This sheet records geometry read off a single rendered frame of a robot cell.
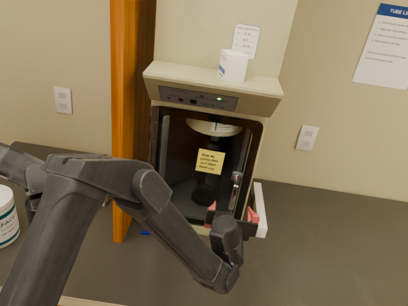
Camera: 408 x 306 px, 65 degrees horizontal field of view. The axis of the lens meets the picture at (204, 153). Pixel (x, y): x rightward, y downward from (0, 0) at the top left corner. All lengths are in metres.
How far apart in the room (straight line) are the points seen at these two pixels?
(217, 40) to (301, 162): 0.82
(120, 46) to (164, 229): 0.43
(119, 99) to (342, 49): 0.85
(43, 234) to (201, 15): 0.60
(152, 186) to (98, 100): 1.02
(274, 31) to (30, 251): 0.67
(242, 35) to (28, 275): 0.66
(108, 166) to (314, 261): 0.89
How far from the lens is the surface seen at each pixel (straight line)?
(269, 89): 0.76
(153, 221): 0.51
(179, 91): 0.78
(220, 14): 0.82
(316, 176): 1.54
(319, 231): 1.31
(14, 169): 0.70
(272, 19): 0.83
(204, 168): 0.95
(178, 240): 0.58
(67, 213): 0.41
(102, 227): 1.15
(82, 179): 0.39
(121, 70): 0.79
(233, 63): 0.75
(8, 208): 1.08
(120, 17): 0.77
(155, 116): 0.90
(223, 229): 0.73
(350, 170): 1.57
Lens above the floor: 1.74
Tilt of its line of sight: 30 degrees down
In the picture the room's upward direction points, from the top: 9 degrees clockwise
